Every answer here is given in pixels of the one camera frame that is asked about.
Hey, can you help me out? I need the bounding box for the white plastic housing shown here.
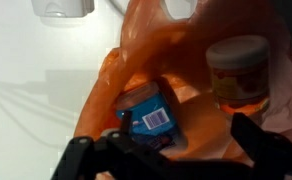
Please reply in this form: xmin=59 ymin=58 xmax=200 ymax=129
xmin=30 ymin=0 xmax=96 ymax=20

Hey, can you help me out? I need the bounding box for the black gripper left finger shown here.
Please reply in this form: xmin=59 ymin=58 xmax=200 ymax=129
xmin=50 ymin=109 xmax=187 ymax=180

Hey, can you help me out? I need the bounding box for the blue box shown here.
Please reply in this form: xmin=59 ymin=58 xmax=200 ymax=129
xmin=115 ymin=81 xmax=179 ymax=149

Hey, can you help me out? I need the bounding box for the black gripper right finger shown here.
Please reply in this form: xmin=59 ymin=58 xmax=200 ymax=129
xmin=230 ymin=112 xmax=292 ymax=180

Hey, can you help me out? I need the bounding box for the orange plastic bag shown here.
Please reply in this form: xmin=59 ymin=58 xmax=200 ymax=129
xmin=73 ymin=0 xmax=292 ymax=168

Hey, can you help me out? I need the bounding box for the white-lidded jar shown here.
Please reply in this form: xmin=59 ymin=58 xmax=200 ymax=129
xmin=205 ymin=34 xmax=271 ymax=118

